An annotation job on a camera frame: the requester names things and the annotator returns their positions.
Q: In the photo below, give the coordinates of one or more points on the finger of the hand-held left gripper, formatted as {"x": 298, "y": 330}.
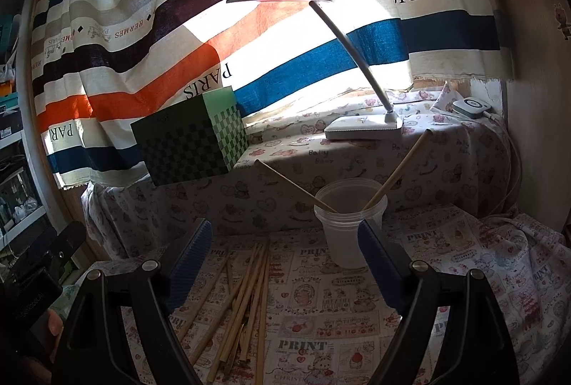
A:
{"x": 67, "y": 237}

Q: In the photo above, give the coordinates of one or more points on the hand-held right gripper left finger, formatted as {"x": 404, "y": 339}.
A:
{"x": 192, "y": 262}

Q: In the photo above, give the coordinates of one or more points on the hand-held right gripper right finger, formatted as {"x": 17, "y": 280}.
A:
{"x": 378, "y": 264}

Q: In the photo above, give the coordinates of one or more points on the clear plastic cup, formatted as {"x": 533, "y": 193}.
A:
{"x": 348, "y": 233}

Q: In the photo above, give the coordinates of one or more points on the bunch of bamboo chopsticks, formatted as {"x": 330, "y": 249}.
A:
{"x": 250, "y": 291}

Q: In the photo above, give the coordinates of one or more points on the bamboo chopstick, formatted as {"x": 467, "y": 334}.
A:
{"x": 401, "y": 168}
{"x": 290, "y": 184}

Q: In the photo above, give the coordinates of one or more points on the person's left hand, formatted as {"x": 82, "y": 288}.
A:
{"x": 54, "y": 327}

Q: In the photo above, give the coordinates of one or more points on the printed tablecloth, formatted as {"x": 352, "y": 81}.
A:
{"x": 312, "y": 300}

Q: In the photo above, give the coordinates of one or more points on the storage shelf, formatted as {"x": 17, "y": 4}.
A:
{"x": 13, "y": 170}

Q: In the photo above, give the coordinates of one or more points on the green checkered box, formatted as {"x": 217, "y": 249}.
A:
{"x": 187, "y": 144}

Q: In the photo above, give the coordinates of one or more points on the silver desk lamp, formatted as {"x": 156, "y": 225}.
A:
{"x": 357, "y": 130}

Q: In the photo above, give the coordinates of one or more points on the small white device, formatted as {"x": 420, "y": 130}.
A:
{"x": 470, "y": 106}

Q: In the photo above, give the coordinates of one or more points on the striped printed curtain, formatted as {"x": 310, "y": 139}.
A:
{"x": 178, "y": 10}

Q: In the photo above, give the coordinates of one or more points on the cartoon wall sticker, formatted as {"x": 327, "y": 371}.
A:
{"x": 563, "y": 19}

